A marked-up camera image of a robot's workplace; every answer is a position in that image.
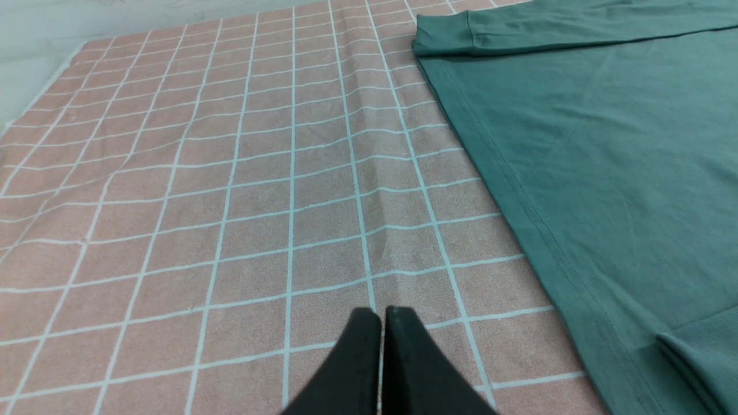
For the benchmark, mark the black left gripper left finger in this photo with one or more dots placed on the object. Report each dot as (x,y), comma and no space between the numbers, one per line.
(347,381)

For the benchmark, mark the green long-sleeved shirt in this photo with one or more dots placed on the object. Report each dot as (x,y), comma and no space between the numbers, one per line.
(605,132)

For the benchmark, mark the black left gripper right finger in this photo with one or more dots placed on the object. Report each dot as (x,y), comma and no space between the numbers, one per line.
(417,376)

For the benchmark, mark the pink grid tablecloth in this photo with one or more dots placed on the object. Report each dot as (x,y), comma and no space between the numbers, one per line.
(190,215)

